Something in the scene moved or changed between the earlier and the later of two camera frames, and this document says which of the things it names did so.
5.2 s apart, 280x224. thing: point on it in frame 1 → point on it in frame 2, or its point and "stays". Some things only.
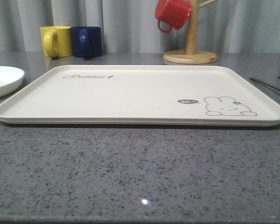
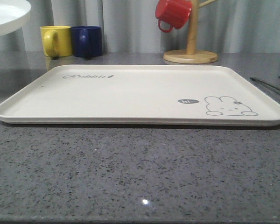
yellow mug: [57, 41] stays
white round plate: [5, 80] → [7, 16]
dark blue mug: [87, 41] stays
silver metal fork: [269, 84] stays
